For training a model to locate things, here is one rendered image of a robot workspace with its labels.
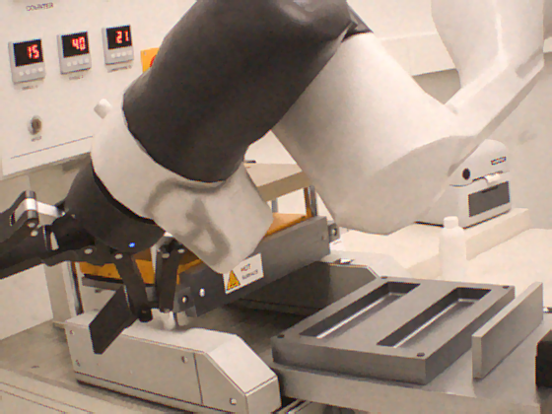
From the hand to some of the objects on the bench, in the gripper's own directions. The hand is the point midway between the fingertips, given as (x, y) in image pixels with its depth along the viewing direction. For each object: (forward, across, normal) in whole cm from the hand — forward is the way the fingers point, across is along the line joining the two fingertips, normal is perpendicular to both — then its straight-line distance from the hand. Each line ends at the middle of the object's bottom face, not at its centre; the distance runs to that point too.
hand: (31, 324), depth 72 cm
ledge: (+45, -100, -50) cm, 121 cm away
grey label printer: (+38, -127, -64) cm, 147 cm away
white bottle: (+27, -99, -32) cm, 107 cm away
